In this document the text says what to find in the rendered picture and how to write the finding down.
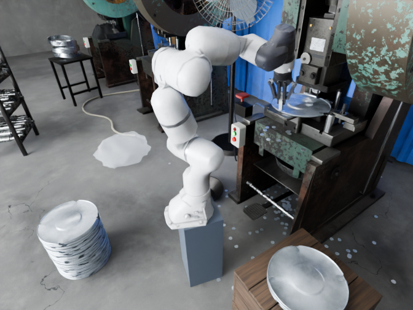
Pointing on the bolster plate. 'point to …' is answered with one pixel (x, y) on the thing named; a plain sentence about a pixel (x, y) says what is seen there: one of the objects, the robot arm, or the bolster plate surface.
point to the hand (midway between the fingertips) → (281, 103)
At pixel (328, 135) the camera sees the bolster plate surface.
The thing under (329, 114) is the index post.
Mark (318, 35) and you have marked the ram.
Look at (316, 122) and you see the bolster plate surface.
